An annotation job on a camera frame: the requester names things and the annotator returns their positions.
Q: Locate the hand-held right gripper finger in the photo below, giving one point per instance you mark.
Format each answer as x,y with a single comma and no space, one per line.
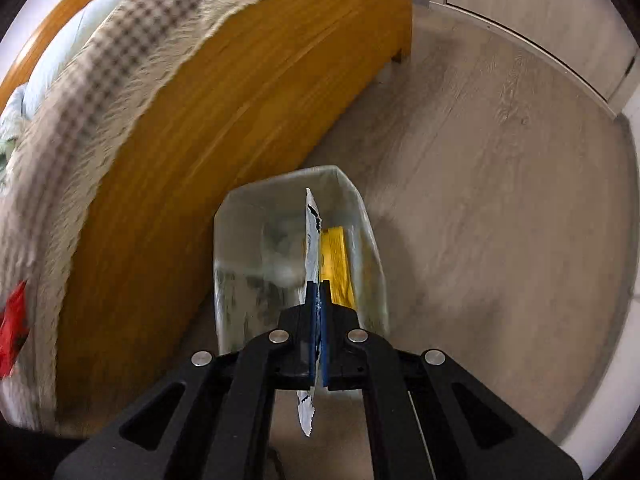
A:
326,320
314,320

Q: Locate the translucent plastic bin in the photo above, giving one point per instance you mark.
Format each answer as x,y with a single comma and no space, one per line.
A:
250,240

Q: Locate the red packet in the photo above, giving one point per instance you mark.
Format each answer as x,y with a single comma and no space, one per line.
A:
12,325

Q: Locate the white silver torn wrapper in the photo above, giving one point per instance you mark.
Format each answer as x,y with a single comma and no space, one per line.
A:
312,240

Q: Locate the green lace cloth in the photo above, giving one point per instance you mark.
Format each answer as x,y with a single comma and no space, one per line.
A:
7,135

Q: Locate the yellow packet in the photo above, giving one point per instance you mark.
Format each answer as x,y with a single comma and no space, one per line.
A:
335,260

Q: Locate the brown checkered blanket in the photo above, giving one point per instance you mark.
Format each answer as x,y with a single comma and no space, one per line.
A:
150,20

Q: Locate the light blue pillow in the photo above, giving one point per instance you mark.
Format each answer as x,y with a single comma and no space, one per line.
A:
70,45

